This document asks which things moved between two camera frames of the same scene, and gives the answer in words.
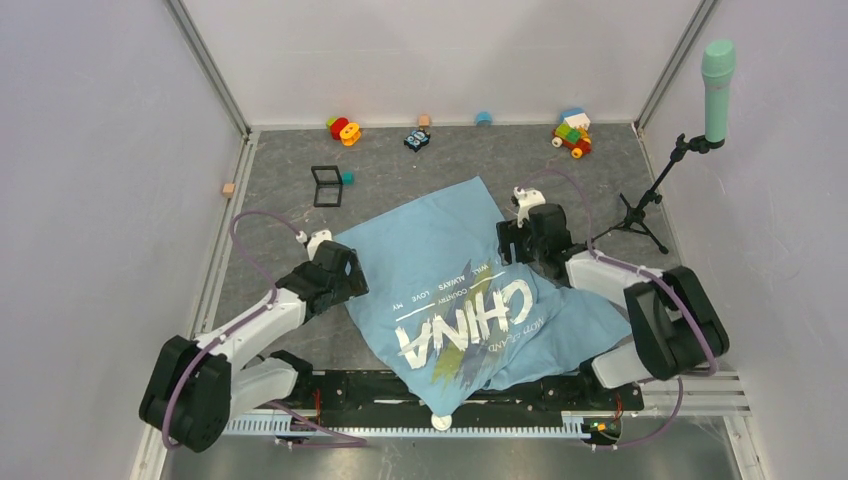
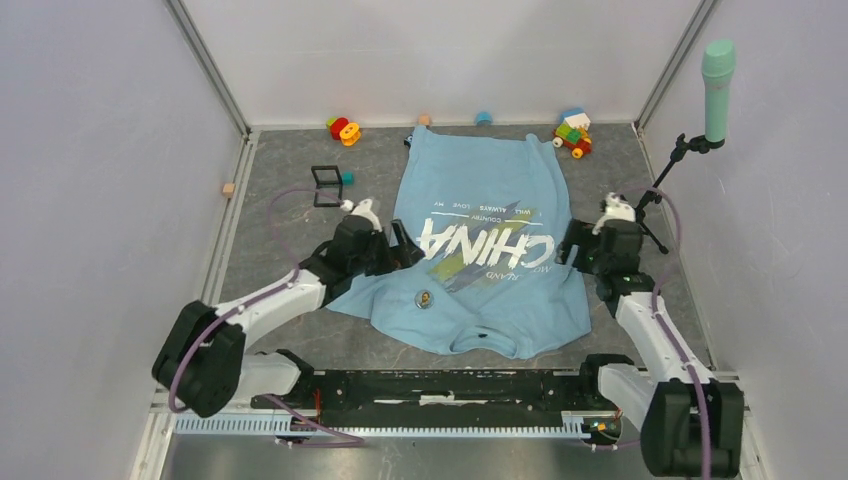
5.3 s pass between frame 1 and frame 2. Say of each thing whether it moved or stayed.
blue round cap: stayed
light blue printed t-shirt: moved
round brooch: moved
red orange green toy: stayed
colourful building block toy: stayed
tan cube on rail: stayed
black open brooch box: stayed
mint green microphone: stayed
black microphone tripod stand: stayed
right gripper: moved
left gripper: moved
